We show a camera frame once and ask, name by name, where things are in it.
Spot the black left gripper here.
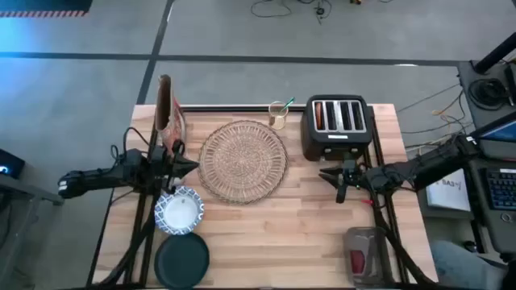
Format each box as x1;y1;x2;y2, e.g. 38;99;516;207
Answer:
151;143;200;191

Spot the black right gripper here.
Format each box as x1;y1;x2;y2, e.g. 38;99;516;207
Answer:
318;159;368;205

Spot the blue patterned white bowl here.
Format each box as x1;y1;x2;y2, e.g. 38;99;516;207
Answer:
154;184;206;236

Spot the round woven wicker placemat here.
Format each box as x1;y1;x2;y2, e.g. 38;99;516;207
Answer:
197;119;289;205

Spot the orange cereal box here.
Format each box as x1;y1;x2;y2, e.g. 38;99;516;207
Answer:
154;74;188;157

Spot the amber glass cup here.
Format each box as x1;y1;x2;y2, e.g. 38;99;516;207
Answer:
268;101;289;131

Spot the small red cup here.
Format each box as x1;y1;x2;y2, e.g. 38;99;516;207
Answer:
349;249;367;276

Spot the dark green round plate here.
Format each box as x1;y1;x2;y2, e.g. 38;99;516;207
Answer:
153;232;210;290

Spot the black four-slot toaster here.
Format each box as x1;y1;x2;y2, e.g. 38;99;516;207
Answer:
300;94;374;163

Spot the white paper sheet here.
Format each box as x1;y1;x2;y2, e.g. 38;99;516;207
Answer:
425;168;472;213

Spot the grey side desk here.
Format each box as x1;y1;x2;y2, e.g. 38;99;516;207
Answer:
457;60;516;131

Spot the person's leg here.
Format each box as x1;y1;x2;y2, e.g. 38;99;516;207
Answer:
429;239;512;290

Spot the grey metal stand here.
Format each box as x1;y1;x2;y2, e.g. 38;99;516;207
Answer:
0;173;66;290

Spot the laptop screen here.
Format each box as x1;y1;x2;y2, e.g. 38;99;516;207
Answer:
469;111;516;160

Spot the black device with blue light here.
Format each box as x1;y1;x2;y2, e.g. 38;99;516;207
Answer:
0;148;27;180

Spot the grey laptop base with keyboard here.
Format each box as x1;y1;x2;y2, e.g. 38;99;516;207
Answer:
467;157;516;255

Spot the black pole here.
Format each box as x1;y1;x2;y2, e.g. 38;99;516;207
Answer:
473;31;516;76

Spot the dark mat with hazard stripes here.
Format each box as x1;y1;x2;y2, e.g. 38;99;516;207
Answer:
0;0;94;19

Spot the black aluminium table frame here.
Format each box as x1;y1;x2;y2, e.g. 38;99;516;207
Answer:
86;103;441;290

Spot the grey floor cable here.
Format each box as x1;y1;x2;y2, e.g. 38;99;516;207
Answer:
397;82;461;114

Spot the yellow floor cable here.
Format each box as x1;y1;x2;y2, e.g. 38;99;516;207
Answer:
431;108;459;140

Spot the black floor cable with plug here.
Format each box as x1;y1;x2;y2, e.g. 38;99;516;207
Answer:
298;0;334;26

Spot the black floor cable loop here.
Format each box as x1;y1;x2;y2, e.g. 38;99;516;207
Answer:
249;0;293;19

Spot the coiled black cable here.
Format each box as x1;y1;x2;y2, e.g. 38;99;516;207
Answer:
467;77;510;111

